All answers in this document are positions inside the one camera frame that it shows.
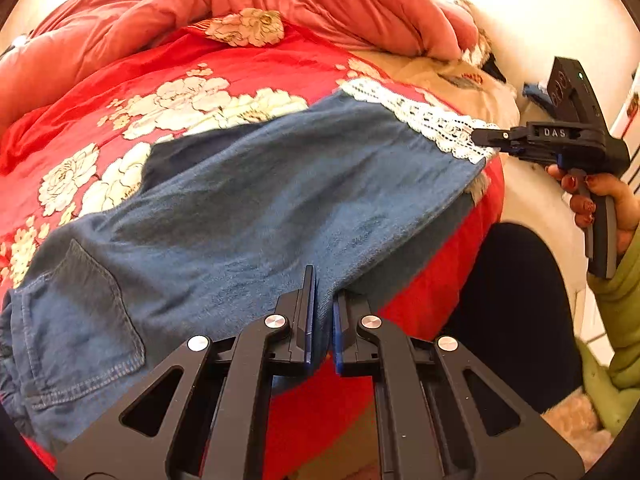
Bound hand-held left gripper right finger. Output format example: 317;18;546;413
332;291;586;480

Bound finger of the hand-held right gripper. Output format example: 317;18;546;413
472;128;527;157

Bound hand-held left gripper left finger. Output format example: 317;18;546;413
54;264;317;480

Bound blue denim jeans with lace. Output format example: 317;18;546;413
0;77;501;453

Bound person's right forearm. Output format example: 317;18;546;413
586;240;640;391

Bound person's right hand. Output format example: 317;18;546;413
547;164;640;257

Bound blue cloth bundle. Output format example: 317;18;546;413
522;81;551;104

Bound black cloth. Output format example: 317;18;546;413
481;54;507;82

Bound beige printed bedsheet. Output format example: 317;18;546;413
350;47;521;133

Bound person's leg in black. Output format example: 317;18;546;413
440;222;584;414

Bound coral pink quilt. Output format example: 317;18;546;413
0;0;480;133

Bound beige fluffy cloth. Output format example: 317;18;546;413
541;394;612;467

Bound red floral blanket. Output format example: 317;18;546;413
0;8;506;480

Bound green jacket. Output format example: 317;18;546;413
575;339;634;437

